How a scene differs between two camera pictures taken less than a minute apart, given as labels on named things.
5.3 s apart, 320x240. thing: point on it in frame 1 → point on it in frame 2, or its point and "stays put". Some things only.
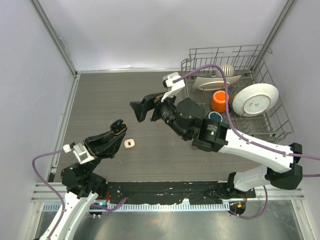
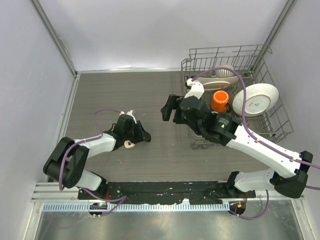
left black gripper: (103, 145) → (142, 135)
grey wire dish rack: (239, 84) stays put
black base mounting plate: (166, 192) stays put
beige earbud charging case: (129, 143) stays put
